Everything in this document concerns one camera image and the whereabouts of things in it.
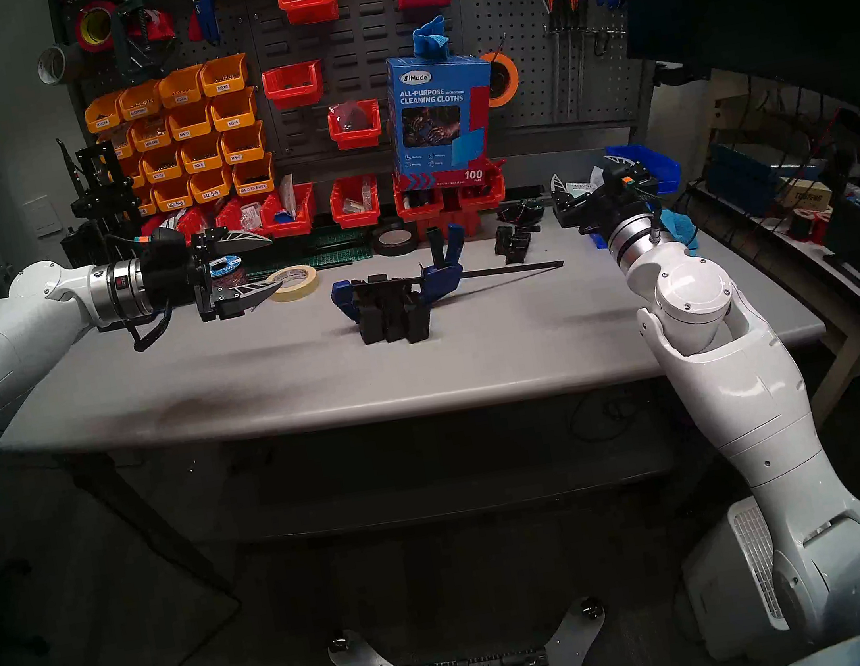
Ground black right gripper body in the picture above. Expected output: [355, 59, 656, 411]
[571, 177, 661, 240]

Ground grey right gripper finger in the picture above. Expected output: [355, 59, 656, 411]
[548, 169, 589, 230]
[601, 151, 641, 180]

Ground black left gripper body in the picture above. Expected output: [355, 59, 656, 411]
[136, 231, 225, 331]

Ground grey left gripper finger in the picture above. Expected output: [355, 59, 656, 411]
[202, 222, 275, 260]
[209, 276, 288, 322]

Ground black 3D printed piece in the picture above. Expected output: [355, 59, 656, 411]
[350, 280, 389, 346]
[398, 276, 437, 345]
[374, 276, 413, 344]

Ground blue black bar clamp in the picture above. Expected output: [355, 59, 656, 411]
[324, 209, 569, 327]

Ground dark metal C-clamp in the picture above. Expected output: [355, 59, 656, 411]
[108, 0, 177, 86]

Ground green white Kimwipes box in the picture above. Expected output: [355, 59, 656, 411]
[562, 166, 611, 203]

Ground beige masking tape roll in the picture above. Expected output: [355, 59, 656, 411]
[262, 261, 323, 305]

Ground blue microfiber cloth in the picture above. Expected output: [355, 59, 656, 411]
[657, 205, 701, 259]

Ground green cutting mat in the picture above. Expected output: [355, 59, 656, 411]
[240, 225, 373, 280]

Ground stacked red storage bins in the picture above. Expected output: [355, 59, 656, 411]
[412, 205, 485, 247]

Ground black metal press stand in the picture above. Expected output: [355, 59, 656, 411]
[44, 129, 147, 271]

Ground dark blue crate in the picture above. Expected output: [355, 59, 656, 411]
[703, 135, 791, 203]

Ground orange tape roll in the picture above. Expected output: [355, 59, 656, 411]
[478, 47, 525, 109]

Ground blue cleaning cloths box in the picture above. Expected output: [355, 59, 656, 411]
[379, 43, 508, 195]

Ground black tape roll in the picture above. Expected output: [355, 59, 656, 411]
[370, 220, 421, 259]

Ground small cardboard box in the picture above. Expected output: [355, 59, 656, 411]
[775, 174, 836, 216]

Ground blue cloth in box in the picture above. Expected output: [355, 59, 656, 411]
[409, 13, 454, 62]

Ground red yellow tape roll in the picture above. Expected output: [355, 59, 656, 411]
[69, 0, 123, 57]

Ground beige side desk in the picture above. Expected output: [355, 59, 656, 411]
[673, 48, 860, 484]

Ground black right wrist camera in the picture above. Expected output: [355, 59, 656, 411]
[611, 165, 654, 199]

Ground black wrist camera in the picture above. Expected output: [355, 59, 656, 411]
[611, 165, 654, 199]
[136, 225, 188, 260]

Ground red wire spool blue label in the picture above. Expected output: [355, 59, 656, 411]
[206, 251, 251, 291]

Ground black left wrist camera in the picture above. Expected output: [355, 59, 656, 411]
[136, 225, 188, 260]

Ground black braided right wrist cable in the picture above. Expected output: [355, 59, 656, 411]
[616, 177, 671, 248]

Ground black battery holder red wire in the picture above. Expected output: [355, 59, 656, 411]
[495, 198, 547, 234]

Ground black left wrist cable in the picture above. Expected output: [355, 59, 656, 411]
[124, 302, 181, 354]

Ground small red wire spool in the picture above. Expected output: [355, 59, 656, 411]
[785, 204, 839, 249]

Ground blue handled wire stripper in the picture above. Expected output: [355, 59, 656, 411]
[184, 0, 231, 48]

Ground grey duct tape roll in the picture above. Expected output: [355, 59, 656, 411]
[33, 40, 80, 89]

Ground grey pegboard wall panel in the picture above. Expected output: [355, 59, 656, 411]
[55, 0, 666, 219]

